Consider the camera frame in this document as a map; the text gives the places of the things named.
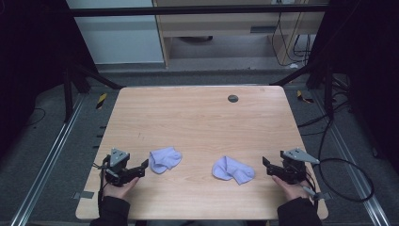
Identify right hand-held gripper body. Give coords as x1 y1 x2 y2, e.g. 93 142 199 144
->
272 147 321 186

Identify light purple sock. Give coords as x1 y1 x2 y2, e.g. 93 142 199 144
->
211 155 256 186
148 146 184 175

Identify light wooden desk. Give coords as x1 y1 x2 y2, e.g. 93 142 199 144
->
152 0 331 69

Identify black metal stand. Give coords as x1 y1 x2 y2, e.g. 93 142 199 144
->
60 60 125 124
271 59 351 121

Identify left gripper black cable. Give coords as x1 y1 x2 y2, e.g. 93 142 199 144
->
92 155 111 218

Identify black looped cable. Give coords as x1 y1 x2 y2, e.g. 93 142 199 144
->
317 157 375 203

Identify white cabinet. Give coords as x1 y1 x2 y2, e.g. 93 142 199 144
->
65 0 166 66

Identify person's right hand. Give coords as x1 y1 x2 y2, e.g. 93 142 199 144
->
271 174 312 202

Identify grey tape strip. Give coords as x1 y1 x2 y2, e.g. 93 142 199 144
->
72 190 95 201

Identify black horizontal frame bar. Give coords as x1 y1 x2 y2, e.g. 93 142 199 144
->
69 4 329 18

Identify silver floor rail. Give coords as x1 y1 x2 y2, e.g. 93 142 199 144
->
8 93 87 226
309 90 391 226

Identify person's left hand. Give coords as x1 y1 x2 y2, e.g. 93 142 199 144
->
102 176 140 201

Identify thin black floor cable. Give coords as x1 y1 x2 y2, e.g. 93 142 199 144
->
26 107 47 127

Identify yellow black striped tape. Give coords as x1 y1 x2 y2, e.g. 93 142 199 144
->
95 92 108 110
296 89 314 105

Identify black hanging cables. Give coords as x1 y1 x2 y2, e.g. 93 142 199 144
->
271 12 313 68

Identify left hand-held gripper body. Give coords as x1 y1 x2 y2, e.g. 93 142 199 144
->
102 147 141 188

